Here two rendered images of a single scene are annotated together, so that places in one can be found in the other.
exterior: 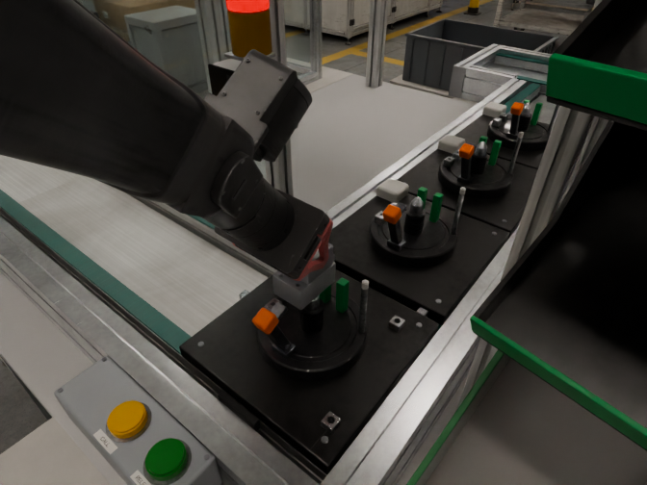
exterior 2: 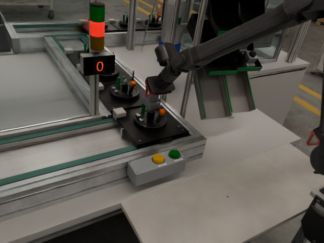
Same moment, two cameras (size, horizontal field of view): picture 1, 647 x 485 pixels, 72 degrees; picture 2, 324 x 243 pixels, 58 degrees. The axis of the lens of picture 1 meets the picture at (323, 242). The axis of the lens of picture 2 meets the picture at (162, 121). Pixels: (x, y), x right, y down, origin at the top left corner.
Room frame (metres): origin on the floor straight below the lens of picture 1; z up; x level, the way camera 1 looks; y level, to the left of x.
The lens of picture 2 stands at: (0.05, 0.99, 1.64)
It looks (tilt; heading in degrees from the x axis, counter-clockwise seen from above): 33 degrees down; 286
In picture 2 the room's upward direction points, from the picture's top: 9 degrees clockwise
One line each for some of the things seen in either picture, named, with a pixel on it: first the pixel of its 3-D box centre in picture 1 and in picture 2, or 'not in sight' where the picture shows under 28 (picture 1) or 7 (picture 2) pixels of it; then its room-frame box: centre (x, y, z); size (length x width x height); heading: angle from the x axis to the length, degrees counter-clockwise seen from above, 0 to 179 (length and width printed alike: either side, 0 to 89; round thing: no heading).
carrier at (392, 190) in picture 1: (415, 217); (125, 86); (0.58, -0.15, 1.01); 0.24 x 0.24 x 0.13; 51
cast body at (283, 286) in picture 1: (310, 260); (150, 97); (0.39, 0.02, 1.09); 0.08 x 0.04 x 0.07; 142
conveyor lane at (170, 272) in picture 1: (189, 264); (78, 146); (0.58, 0.23, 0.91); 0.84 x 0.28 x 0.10; 51
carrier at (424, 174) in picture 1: (478, 160); (105, 66); (0.77, -0.30, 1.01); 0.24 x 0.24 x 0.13; 51
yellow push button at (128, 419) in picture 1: (128, 421); (158, 159); (0.26, 0.22, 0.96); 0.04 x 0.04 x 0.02
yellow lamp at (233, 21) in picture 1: (250, 31); (97, 41); (0.59, 0.09, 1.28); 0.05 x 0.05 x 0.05
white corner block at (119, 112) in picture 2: not in sight; (119, 114); (0.51, 0.03, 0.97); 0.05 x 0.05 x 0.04; 51
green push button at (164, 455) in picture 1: (167, 460); (174, 155); (0.22, 0.16, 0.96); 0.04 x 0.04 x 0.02
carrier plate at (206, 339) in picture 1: (312, 339); (150, 123); (0.38, 0.01, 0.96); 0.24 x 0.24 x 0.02; 51
